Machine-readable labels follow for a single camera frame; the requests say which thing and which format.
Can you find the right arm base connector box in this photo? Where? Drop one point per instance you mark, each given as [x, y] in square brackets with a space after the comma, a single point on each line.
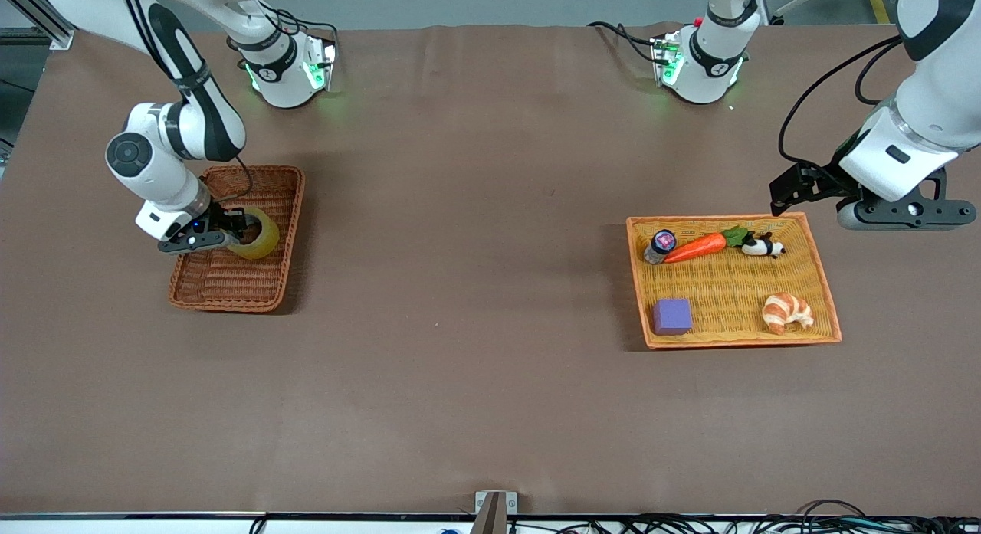
[320, 63]

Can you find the toy croissant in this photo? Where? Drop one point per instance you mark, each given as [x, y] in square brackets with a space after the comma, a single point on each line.
[782, 310]

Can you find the metal table edge bracket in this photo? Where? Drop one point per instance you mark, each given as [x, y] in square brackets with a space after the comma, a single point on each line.
[494, 511]

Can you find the black white panda toy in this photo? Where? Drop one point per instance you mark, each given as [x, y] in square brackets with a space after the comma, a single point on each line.
[759, 247]

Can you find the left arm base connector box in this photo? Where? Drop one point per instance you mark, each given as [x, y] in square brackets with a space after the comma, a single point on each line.
[665, 59]

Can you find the small bottle purple lid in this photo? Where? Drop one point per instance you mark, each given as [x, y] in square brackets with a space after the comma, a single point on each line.
[662, 240]

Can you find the purple foam cube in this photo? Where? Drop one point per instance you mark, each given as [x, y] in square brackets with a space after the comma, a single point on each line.
[672, 316]

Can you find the yellowish clear tape roll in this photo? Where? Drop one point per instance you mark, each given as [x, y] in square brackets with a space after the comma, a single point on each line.
[264, 243]

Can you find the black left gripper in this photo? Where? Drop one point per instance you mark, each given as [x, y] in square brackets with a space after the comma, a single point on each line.
[831, 178]

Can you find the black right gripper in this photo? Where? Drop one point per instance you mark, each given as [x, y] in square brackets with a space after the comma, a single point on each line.
[228, 219]

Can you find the brown wicker basket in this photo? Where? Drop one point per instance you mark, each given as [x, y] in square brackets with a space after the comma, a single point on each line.
[230, 281]

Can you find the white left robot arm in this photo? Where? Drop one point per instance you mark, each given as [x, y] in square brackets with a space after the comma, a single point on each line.
[920, 128]

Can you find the orange wicker basket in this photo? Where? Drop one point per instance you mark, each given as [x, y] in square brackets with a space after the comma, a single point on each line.
[728, 289]

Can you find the aluminium frame profile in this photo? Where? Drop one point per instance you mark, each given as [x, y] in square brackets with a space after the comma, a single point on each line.
[54, 36]

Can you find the orange toy carrot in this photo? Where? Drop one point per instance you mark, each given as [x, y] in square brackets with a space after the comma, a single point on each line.
[697, 247]

